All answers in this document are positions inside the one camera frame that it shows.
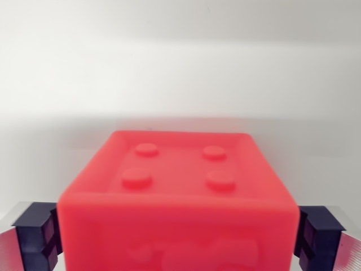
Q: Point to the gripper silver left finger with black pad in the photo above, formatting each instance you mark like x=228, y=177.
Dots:
x=31, y=240

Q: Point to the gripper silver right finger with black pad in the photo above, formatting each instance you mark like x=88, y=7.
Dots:
x=324, y=240

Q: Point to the red studded cube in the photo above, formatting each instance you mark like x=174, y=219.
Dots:
x=177, y=206

